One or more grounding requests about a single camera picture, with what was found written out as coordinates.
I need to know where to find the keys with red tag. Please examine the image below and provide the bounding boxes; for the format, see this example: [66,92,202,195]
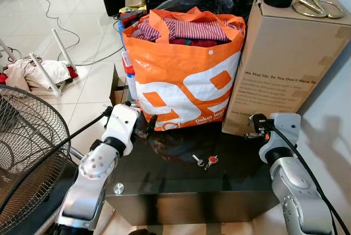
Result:
[191,154,219,170]

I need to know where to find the orange white shopping bag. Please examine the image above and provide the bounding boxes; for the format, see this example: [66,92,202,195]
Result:
[121,7,247,132]

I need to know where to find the black glass table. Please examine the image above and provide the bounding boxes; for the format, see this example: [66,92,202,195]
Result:
[104,84,287,226]

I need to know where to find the blue white plastic bottle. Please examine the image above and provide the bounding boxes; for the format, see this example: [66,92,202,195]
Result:
[117,19,138,104]

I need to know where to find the tall brown cardboard box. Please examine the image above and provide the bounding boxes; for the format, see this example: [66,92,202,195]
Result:
[222,0,351,136]

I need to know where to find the red white striped cloth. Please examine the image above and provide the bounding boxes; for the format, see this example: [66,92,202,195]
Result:
[133,17,231,44]

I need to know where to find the beige clothes pile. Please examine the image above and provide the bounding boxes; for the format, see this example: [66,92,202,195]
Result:
[0,56,78,94]

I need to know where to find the gold metal shears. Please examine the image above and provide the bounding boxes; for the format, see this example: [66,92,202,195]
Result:
[286,0,346,20]

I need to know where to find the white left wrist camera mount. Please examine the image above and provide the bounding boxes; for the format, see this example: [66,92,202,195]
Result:
[101,103,141,157]

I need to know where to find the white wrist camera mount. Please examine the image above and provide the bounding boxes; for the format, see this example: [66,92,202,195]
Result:
[267,112,302,163]
[101,103,141,157]

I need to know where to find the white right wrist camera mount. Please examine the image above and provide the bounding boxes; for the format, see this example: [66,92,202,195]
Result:
[267,112,302,163]

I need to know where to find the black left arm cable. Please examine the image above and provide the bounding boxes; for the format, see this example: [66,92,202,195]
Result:
[0,111,114,216]

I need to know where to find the white folded rack frame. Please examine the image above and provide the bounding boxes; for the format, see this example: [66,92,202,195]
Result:
[0,28,77,98]

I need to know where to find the black wire fan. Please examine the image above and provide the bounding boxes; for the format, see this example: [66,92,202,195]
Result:
[0,84,78,234]

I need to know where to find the thin floor cable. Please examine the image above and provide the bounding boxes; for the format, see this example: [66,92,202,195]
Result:
[26,0,124,67]

